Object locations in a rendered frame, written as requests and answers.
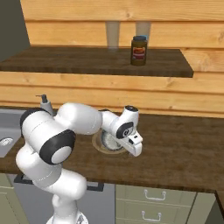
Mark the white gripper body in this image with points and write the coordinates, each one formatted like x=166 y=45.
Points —
x=132 y=148

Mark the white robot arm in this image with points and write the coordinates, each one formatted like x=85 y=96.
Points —
x=49 y=131

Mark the grey white bowl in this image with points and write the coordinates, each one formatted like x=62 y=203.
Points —
x=108 y=143

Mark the tan bowl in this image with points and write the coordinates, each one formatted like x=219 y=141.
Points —
x=95 y=145

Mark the pale green cabinet door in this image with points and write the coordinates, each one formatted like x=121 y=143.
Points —
x=201 y=210
x=7 y=204

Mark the pale green drawer front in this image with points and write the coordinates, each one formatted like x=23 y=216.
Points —
x=175 y=196
x=128 y=221
x=172 y=213

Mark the grey dishwasher front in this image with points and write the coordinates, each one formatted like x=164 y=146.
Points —
x=99 y=207

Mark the grey soap dispenser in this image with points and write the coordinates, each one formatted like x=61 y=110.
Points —
x=46 y=106

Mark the brown jar with blue lid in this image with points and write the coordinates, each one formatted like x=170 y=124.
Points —
x=138 y=52

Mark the dark wooden shelf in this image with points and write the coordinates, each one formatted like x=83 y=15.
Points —
x=87 y=61

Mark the pale tapered glass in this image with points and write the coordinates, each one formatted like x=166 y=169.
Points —
x=112 y=33

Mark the grey sink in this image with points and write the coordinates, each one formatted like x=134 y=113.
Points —
x=8 y=131

